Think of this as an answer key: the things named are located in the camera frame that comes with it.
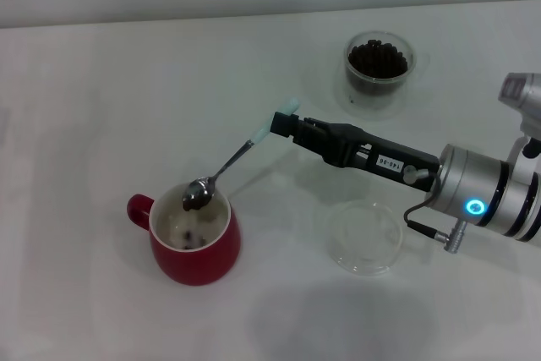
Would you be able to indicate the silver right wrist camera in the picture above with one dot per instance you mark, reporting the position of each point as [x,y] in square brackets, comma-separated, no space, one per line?
[517,90]

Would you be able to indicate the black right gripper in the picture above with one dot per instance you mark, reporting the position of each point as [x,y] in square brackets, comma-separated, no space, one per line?
[355,149]

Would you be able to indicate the clear glass saucer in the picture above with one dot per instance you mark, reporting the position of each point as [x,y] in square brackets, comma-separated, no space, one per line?
[367,261]
[367,109]

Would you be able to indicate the red ceramic mug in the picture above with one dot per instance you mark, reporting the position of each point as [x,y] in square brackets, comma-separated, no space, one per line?
[203,266]

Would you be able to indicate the coffee beans pile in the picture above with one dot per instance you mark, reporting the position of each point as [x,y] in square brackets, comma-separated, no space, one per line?
[376,61]

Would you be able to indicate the clear glass cup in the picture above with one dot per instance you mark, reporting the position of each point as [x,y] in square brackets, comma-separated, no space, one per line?
[351,82]

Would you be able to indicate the scooped coffee beans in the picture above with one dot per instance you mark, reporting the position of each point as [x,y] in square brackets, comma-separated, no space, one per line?
[194,205]

